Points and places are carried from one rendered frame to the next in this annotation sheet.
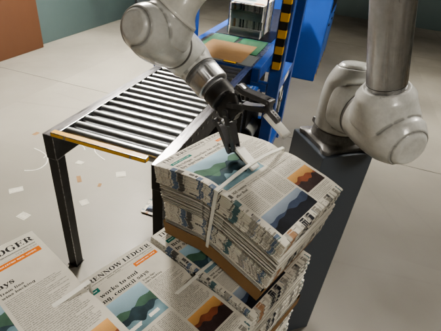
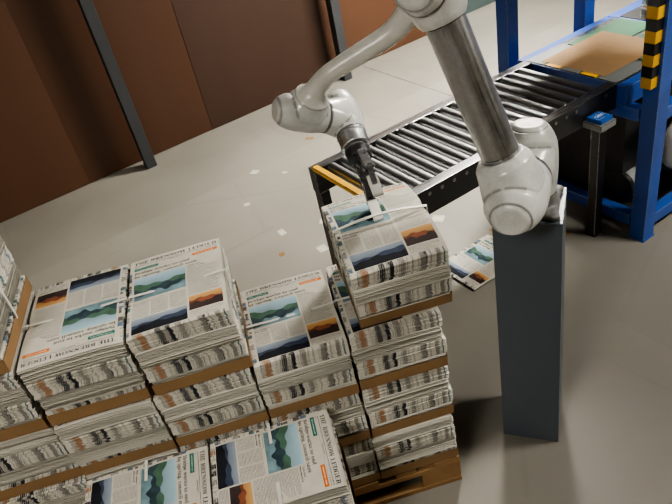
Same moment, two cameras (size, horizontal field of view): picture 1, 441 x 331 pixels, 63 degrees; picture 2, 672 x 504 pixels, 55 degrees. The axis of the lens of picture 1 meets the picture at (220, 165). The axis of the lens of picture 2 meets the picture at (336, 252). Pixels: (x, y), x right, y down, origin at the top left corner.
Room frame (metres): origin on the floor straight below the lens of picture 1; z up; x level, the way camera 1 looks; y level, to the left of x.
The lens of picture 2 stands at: (-0.41, -1.17, 2.14)
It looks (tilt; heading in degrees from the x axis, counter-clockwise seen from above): 36 degrees down; 48
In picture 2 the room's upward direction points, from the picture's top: 13 degrees counter-clockwise
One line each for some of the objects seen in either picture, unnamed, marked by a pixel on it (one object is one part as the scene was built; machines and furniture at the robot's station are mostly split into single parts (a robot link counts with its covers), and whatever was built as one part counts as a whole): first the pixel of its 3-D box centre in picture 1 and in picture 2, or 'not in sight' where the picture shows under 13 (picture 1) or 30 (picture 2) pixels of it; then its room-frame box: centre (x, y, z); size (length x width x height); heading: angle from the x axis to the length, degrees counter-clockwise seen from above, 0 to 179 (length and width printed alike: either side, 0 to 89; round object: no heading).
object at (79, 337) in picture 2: not in sight; (93, 340); (0.04, 0.46, 0.95); 0.38 x 0.29 x 0.23; 53
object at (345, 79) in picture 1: (348, 96); (528, 157); (1.11, -0.38, 1.17); 0.18 x 0.16 x 0.22; 19
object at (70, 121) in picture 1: (132, 92); (429, 122); (1.91, 0.55, 0.74); 1.34 x 0.05 x 0.12; 165
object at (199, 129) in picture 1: (214, 112); (507, 153); (1.77, 0.06, 0.74); 1.34 x 0.05 x 0.12; 165
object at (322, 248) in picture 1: (301, 242); (531, 324); (1.12, -0.38, 0.50); 0.20 x 0.20 x 1.00; 22
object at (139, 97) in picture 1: (162, 104); (444, 141); (1.72, 0.34, 0.77); 0.47 x 0.05 x 0.05; 75
